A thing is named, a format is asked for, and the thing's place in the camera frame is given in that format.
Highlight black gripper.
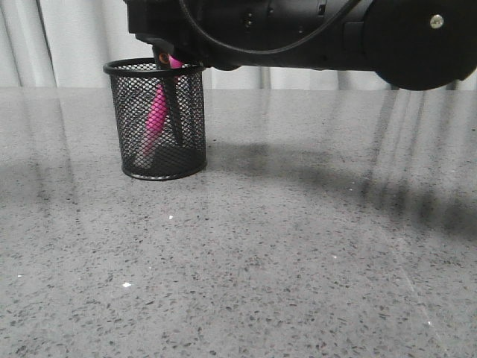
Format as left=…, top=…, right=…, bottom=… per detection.
left=126, top=1, right=367, bottom=71

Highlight grey orange scissors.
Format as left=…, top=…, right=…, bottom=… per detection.
left=153, top=46, right=183, bottom=147

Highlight magenta marker pen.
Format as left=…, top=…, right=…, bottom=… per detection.
left=133, top=53, right=184, bottom=167

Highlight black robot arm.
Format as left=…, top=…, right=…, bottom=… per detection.
left=126, top=1, right=476, bottom=90

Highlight black mesh pen cup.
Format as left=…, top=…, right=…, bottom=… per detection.
left=104, top=58, right=206, bottom=180

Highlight grey curtain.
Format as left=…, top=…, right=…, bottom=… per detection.
left=0, top=0, right=477, bottom=92

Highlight black cable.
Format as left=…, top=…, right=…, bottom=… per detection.
left=177, top=0, right=364, bottom=55

